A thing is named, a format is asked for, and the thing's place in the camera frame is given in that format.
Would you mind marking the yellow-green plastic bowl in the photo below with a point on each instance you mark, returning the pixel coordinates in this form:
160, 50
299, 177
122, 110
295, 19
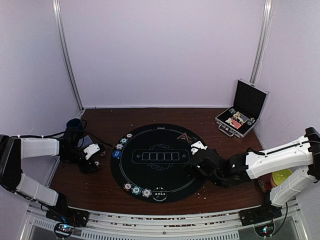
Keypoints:
278, 177

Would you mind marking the aluminium corner post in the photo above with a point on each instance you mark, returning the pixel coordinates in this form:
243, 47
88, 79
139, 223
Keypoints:
262, 41
66, 56

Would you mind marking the green-white single poker chip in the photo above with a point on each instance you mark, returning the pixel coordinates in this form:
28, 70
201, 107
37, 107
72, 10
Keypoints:
124, 140

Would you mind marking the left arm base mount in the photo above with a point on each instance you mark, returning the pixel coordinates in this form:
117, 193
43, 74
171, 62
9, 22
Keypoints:
73, 217

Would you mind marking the aluminium left corner post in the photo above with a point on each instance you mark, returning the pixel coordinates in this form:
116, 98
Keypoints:
66, 56

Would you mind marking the red-white single poker chip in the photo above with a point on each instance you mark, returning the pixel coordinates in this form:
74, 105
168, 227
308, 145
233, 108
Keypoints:
129, 135

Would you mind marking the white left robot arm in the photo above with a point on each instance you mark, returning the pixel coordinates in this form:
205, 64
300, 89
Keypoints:
14, 149

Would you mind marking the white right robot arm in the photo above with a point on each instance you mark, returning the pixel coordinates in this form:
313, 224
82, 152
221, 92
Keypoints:
302, 153

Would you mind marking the red triangular button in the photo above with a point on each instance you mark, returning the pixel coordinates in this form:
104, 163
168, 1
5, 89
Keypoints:
183, 137

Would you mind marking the dark blue ceramic mug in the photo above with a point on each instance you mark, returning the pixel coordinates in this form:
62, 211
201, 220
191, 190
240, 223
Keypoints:
76, 123

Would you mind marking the blue round blind button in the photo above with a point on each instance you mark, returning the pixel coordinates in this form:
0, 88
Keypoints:
117, 154

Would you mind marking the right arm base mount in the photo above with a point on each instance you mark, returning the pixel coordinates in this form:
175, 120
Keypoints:
259, 214

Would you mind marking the aluminium front rail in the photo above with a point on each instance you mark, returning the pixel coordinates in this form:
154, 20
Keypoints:
224, 225

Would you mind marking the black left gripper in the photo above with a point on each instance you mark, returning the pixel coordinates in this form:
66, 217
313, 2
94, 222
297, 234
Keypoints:
86, 168

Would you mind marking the red patterned bowl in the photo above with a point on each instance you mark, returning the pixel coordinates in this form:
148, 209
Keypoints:
265, 183

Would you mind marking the red card deck in case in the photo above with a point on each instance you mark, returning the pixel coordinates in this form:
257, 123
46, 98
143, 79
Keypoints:
234, 123

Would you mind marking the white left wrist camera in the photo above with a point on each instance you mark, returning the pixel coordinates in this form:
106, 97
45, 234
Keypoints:
90, 150

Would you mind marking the aluminium poker chip case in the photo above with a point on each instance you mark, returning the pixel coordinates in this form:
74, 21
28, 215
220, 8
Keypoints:
247, 107

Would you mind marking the aluminium right corner post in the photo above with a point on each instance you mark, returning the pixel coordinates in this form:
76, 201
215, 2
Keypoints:
262, 41

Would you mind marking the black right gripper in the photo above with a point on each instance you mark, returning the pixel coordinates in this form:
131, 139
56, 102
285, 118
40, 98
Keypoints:
189, 167

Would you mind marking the blue-backed playing card deck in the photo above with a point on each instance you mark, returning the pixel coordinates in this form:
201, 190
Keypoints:
85, 141

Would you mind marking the black round poker mat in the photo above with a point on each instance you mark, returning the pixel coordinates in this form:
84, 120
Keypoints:
153, 158

